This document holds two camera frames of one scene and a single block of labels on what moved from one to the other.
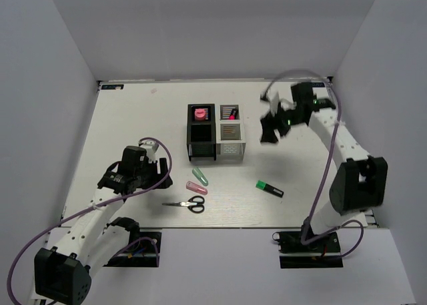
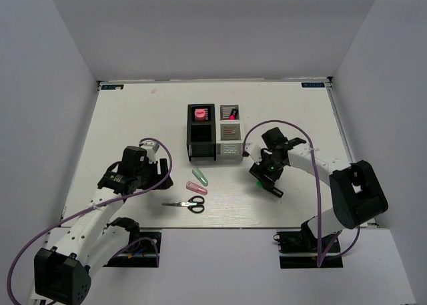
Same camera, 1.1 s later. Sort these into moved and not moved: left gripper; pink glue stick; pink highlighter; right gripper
Moved: right gripper
Not moved: left gripper; pink highlighter; pink glue stick
